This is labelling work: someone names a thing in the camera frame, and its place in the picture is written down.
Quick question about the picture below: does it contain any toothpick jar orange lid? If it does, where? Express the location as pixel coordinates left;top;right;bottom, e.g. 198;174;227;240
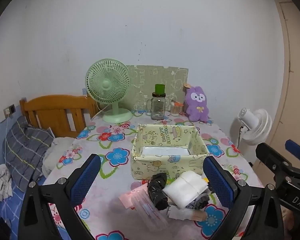
170;100;184;116

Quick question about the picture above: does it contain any white tissue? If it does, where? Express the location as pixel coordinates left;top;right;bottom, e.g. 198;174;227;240
167;205;207;222

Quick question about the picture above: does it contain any blue bed sheet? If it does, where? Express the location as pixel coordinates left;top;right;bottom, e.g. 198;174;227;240
0;174;65;240

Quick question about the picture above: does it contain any grey sock bundle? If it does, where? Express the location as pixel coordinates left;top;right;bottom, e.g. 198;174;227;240
186;193;210;210

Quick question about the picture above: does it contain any black plastic bag bundle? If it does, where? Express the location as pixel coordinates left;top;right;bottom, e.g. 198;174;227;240
147;173;168;211

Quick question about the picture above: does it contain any grey plaid pillow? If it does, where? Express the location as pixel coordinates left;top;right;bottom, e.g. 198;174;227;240
2;116;55;192

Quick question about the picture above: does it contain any white crumpled cloth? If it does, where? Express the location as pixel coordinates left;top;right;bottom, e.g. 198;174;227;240
0;164;13;202

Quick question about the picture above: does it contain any purple plush bunny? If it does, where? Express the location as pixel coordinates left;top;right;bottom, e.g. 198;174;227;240
185;86;209;122

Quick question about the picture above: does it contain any glass mason jar mug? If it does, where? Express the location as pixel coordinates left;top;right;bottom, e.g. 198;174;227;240
146;92;166;120

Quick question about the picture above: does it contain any green cup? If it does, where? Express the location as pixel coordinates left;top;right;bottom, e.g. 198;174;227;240
154;84;165;95

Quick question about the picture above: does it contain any white cloth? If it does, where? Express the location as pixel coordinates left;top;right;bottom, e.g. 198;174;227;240
163;171;208;209
0;164;13;202

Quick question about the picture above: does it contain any yellow cartoon fabric box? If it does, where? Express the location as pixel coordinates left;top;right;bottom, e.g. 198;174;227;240
130;124;209;180

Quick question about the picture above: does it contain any pink paper packet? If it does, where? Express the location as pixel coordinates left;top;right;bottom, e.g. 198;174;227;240
119;183;148;209

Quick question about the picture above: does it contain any wall power outlet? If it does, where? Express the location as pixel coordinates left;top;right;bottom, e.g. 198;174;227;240
4;104;15;117

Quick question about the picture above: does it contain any green patterned board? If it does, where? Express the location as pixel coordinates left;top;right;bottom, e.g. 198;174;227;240
119;65;189;111

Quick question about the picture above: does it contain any beige door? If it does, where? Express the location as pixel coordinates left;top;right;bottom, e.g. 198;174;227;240
252;0;300;181

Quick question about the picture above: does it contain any floral tablecloth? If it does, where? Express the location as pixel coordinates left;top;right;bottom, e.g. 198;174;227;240
46;111;261;239

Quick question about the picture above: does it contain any green desk fan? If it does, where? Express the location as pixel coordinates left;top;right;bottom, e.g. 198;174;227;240
85;59;132;123

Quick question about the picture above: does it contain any white standing fan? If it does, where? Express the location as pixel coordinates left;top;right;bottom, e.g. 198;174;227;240
230;107;273;146

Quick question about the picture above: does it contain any clear plastic bag pack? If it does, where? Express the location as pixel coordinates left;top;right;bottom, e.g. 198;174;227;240
131;191;168;231

